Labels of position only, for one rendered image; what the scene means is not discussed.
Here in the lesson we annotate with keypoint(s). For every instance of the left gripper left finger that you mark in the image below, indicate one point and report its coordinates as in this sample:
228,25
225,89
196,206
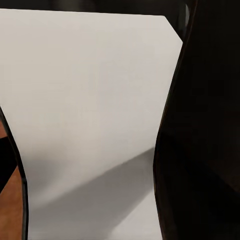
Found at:
8,162

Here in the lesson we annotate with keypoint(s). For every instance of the coffee maker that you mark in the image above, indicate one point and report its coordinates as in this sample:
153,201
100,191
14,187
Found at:
204,109

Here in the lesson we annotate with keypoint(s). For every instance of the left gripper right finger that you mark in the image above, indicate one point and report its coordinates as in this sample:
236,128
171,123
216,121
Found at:
204,206

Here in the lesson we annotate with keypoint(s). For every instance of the bottle of coffee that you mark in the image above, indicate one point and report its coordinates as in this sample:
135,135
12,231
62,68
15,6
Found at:
84,90

